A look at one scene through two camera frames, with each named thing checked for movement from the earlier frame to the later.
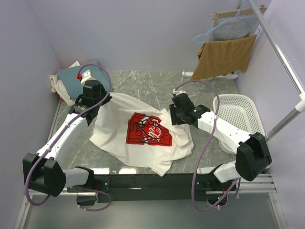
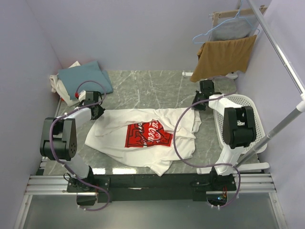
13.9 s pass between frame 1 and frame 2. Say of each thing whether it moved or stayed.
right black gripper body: moved
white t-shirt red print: moved
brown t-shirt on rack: stayed
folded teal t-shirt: stayed
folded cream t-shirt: stayed
